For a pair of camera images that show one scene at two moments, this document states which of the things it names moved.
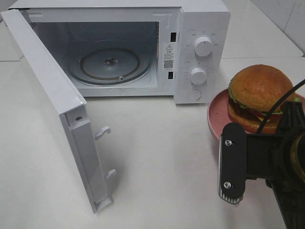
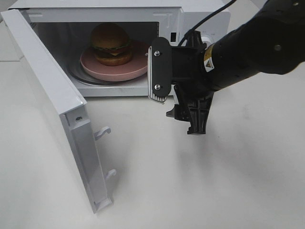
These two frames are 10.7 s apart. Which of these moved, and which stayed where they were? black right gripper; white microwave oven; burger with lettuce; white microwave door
Moved: burger with lettuce; black right gripper
Stayed: white microwave oven; white microwave door
